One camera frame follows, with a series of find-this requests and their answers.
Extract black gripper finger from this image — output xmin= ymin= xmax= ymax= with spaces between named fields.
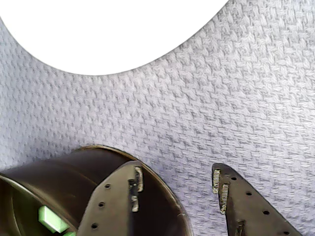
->
xmin=211 ymin=163 xmax=304 ymax=236
xmin=77 ymin=161 xmax=145 ymax=236

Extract white round plate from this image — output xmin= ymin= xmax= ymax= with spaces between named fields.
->
xmin=0 ymin=0 xmax=232 ymax=76

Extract black metal bucket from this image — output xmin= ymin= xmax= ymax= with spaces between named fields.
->
xmin=0 ymin=145 xmax=192 ymax=236

